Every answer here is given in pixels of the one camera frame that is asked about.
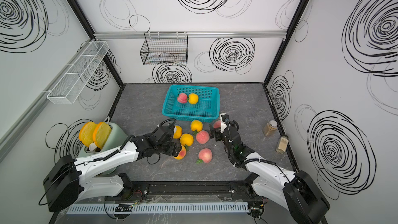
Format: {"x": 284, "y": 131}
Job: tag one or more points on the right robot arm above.
{"x": 304, "y": 209}

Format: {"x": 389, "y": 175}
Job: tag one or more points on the pink peach bottom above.
{"x": 204, "y": 156}

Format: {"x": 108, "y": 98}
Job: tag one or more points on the yellow toast slice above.
{"x": 86, "y": 133}
{"x": 101, "y": 134}

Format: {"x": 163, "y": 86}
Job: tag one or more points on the mint green toaster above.
{"x": 116, "y": 138}

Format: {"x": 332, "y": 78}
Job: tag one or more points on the beige spice jar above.
{"x": 282, "y": 144}

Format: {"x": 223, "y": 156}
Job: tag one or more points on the white slotted cable duct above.
{"x": 158, "y": 208}

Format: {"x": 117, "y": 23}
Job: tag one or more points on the brown spice jar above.
{"x": 270, "y": 128}

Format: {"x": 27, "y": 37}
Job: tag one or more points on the right yellow toast slice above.
{"x": 101, "y": 134}

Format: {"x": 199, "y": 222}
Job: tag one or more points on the pink peach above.
{"x": 202, "y": 137}
{"x": 182, "y": 98}
{"x": 204, "y": 156}
{"x": 217, "y": 124}

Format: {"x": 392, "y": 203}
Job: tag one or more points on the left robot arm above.
{"x": 74, "y": 179}

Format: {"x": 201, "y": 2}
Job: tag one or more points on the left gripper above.
{"x": 173, "y": 152}

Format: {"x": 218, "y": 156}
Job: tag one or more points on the white mesh wall shelf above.
{"x": 87, "y": 71}

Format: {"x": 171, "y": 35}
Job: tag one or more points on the black wire wall basket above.
{"x": 165, "y": 47}

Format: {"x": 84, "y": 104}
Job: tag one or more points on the yellow red peach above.
{"x": 182, "y": 153}

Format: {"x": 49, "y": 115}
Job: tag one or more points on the teal plastic basket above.
{"x": 205, "y": 110}

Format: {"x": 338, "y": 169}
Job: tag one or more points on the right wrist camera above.
{"x": 224, "y": 118}

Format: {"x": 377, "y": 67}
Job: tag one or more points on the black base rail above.
{"x": 127, "y": 190}

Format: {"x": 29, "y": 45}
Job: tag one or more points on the left yellow toast slice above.
{"x": 86, "y": 133}

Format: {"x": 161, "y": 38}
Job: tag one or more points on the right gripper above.
{"x": 218, "y": 134}

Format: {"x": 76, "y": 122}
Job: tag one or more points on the yellow peach top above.
{"x": 196, "y": 126}

